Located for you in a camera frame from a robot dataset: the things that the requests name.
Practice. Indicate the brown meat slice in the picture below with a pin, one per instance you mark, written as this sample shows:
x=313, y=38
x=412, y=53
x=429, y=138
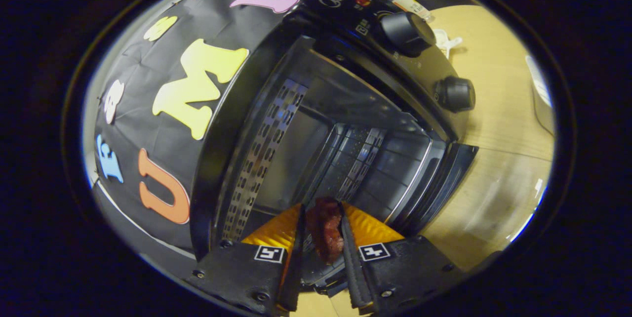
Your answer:
x=326, y=230

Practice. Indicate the clear glass bottle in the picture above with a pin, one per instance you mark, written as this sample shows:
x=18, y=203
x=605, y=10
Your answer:
x=412, y=6

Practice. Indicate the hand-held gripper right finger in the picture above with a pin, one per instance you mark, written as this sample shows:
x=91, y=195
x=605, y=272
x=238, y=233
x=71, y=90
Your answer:
x=351, y=267

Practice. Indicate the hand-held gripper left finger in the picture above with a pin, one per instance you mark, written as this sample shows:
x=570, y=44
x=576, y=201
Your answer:
x=296, y=262

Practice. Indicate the white rectangular tray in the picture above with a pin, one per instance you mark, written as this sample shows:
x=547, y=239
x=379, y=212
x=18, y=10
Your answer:
x=538, y=85

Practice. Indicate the black toaster oven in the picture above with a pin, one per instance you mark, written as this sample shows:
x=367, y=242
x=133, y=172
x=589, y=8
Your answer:
x=296, y=149

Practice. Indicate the white divided spice dish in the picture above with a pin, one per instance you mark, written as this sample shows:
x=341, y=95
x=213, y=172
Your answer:
x=447, y=40

